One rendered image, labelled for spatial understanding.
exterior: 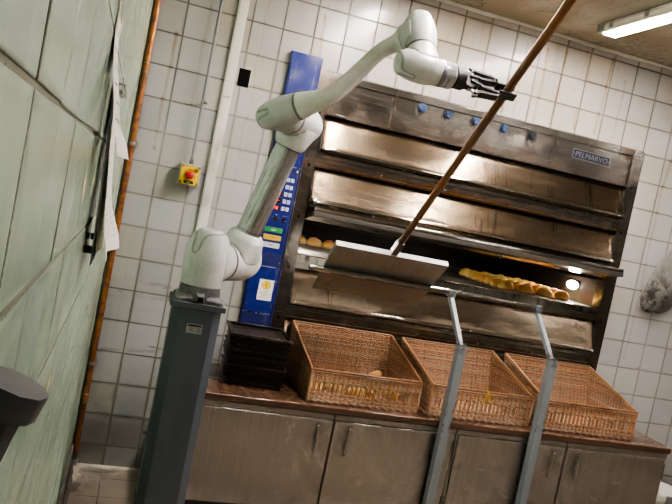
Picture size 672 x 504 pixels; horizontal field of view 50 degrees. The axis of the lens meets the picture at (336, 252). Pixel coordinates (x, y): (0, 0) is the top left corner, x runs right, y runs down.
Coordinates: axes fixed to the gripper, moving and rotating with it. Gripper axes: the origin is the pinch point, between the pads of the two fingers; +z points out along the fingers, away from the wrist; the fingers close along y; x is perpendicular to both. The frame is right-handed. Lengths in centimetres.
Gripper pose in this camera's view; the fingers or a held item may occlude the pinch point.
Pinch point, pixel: (505, 91)
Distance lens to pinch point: 265.0
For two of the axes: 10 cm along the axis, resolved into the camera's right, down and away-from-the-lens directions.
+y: 0.2, 8.1, -5.8
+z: 9.4, 1.8, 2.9
